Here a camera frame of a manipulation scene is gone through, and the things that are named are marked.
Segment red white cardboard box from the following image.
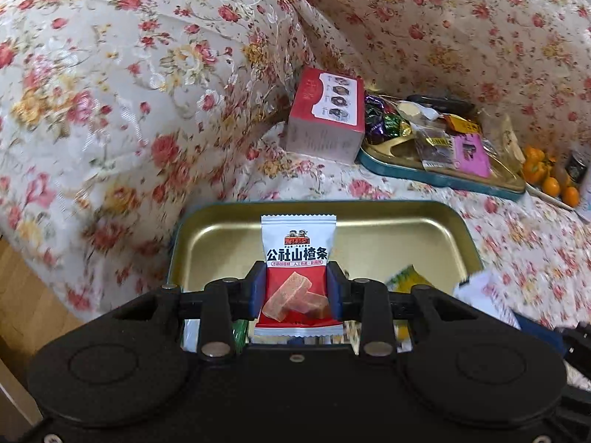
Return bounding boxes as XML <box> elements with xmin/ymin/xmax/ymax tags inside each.
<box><xmin>284</xmin><ymin>67</ymin><xmax>365</xmax><ymax>164</ymax></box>

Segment purple rabbit thermos bottle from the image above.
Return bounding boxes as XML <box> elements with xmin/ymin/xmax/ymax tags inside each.
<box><xmin>575</xmin><ymin>168</ymin><xmax>591</xmax><ymax>223</ymax></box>

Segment tan paper bag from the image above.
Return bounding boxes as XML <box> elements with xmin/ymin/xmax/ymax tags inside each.
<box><xmin>482</xmin><ymin>113</ymin><xmax>525</xmax><ymax>173</ymax></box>

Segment white hawthorn strip packet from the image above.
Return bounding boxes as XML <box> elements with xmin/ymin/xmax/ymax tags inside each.
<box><xmin>453</xmin><ymin>270</ymin><xmax>521</xmax><ymax>330</ymax></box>

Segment red white hawthorn packet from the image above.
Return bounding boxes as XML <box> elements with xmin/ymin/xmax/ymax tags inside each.
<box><xmin>253</xmin><ymin>214</ymin><xmax>344</xmax><ymax>338</ymax></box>

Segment blue tin snack tray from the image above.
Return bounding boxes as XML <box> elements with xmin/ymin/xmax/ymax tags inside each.
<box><xmin>358</xmin><ymin>96</ymin><xmax>528</xmax><ymax>203</ymax></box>

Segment black starbucks can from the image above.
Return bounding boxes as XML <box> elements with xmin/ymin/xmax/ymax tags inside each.
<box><xmin>565</xmin><ymin>148</ymin><xmax>589</xmax><ymax>186</ymax></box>

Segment empty gold square tin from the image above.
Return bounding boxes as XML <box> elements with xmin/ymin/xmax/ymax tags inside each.
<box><xmin>168</xmin><ymin>200</ymin><xmax>483</xmax><ymax>293</ymax></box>

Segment mandarin orange front left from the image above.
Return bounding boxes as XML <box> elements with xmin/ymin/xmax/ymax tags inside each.
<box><xmin>542</xmin><ymin>176</ymin><xmax>561</xmax><ymax>198</ymax></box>

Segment pale green fruit plate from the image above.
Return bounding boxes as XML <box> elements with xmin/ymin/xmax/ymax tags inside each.
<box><xmin>526</xmin><ymin>183</ymin><xmax>574</xmax><ymax>211</ymax></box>

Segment mandarin orange front right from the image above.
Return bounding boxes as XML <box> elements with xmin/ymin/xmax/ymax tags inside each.
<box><xmin>561</xmin><ymin>186</ymin><xmax>580</xmax><ymax>208</ymax></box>

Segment pink snack packet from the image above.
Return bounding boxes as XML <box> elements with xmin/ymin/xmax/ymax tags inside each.
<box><xmin>452</xmin><ymin>133</ymin><xmax>491</xmax><ymax>178</ymax></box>

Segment dark brown snack packet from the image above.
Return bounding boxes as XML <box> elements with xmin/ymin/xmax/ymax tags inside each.
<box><xmin>414</xmin><ymin>127</ymin><xmax>456</xmax><ymax>170</ymax></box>

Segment purple green foil candies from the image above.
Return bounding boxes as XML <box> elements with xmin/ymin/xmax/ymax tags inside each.
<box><xmin>365</xmin><ymin>94</ymin><xmax>413</xmax><ymax>145</ymax></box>

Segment black remote control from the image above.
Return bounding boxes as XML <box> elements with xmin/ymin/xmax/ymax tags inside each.
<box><xmin>406</xmin><ymin>94</ymin><xmax>475</xmax><ymax>116</ymax></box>

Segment yellow green tea packet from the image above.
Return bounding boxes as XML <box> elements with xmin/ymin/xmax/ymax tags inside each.
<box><xmin>386</xmin><ymin>265</ymin><xmax>432</xmax><ymax>293</ymax></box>

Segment floral sofa cover cloth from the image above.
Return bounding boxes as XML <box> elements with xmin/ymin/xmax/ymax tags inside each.
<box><xmin>1</xmin><ymin>0</ymin><xmax>590</xmax><ymax>326</ymax></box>

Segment green candy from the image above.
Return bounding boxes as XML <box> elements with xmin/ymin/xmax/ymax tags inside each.
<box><xmin>232</xmin><ymin>319</ymin><xmax>249</xmax><ymax>352</ymax></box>

